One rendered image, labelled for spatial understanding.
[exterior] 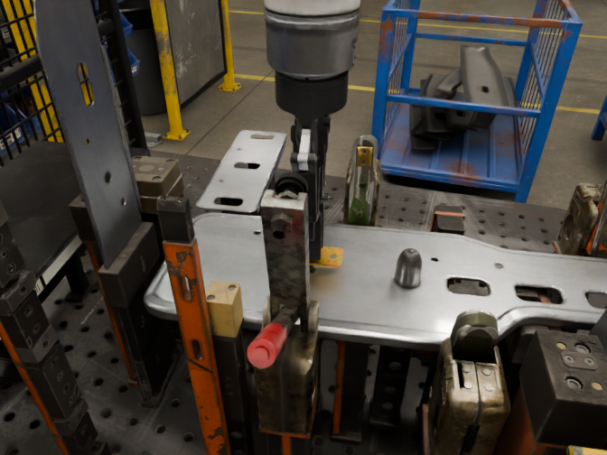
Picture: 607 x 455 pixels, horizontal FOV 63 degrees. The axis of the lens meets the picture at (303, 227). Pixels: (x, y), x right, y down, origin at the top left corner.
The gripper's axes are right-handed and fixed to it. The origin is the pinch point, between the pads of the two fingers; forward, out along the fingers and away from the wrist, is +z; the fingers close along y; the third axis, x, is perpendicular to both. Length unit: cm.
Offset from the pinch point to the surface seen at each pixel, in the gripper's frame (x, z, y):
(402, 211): -16, 37, 61
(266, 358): -0.5, -7.7, -26.6
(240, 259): 9.7, 6.6, 0.7
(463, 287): -29, 37, 34
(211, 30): 114, 56, 305
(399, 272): -11.5, 4.6, -1.1
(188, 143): 111, 106, 227
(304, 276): -1.7, -6.6, -16.1
